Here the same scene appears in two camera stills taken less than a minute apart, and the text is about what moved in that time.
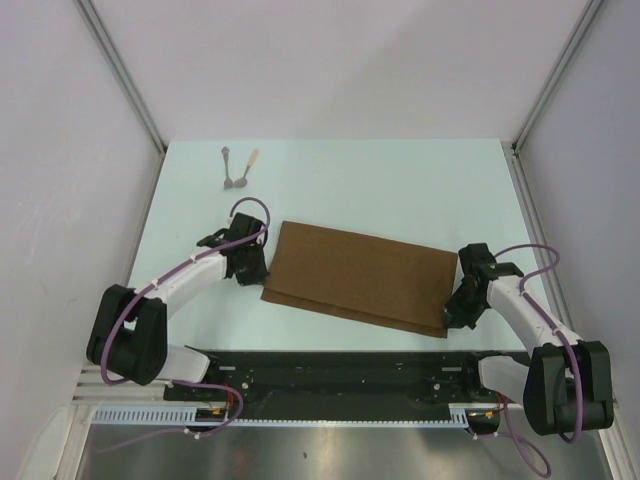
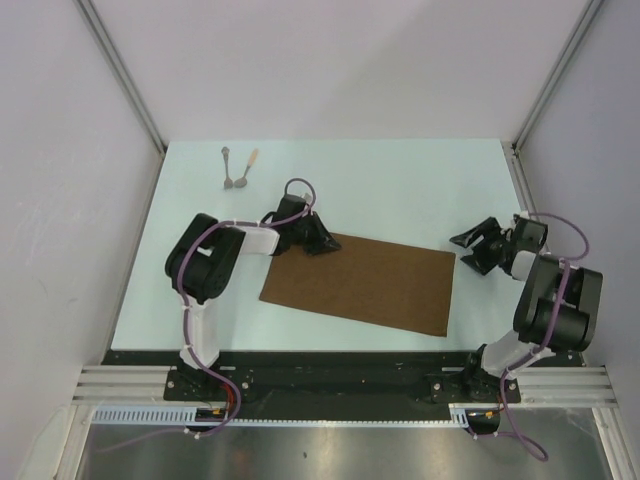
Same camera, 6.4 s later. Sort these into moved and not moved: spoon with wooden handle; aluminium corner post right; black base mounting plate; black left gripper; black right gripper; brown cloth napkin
Moved: black left gripper; black right gripper
Not moved: brown cloth napkin; black base mounting plate; aluminium corner post right; spoon with wooden handle
